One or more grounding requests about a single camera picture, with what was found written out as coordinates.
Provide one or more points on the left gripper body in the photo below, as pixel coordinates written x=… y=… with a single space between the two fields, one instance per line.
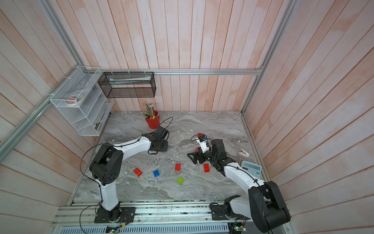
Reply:
x=162 y=146

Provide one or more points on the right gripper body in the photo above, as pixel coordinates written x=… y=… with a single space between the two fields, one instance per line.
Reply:
x=204 y=157

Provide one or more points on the blue lego brick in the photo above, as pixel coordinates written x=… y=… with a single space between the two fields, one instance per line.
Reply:
x=156 y=173

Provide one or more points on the lime lego brick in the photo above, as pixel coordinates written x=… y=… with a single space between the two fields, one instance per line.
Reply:
x=180 y=180

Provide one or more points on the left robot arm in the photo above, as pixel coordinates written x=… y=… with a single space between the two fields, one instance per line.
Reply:
x=106 y=166

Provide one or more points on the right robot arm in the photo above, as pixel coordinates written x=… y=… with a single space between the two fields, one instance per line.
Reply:
x=264 y=205

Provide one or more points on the red pen cup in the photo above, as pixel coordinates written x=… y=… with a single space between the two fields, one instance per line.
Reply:
x=153 y=122

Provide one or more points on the pens in cup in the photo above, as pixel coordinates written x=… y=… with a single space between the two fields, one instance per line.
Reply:
x=150 y=112

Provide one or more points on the small white pink object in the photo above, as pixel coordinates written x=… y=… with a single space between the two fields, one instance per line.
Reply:
x=243 y=153

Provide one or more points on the calculator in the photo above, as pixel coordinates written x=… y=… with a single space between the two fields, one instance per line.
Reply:
x=254 y=169

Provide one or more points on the black mesh basket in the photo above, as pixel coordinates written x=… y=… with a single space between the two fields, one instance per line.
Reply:
x=128 y=84

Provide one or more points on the tape roll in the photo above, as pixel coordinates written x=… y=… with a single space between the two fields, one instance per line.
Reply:
x=73 y=99

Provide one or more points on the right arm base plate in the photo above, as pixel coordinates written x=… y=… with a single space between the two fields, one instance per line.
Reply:
x=223 y=212

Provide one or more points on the aluminium rail front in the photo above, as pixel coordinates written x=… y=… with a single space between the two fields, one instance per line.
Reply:
x=82 y=212

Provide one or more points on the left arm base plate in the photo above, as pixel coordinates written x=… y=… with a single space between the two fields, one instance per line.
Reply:
x=118 y=214

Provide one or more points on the white wire shelf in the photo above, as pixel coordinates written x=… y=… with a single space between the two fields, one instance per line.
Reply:
x=89 y=117

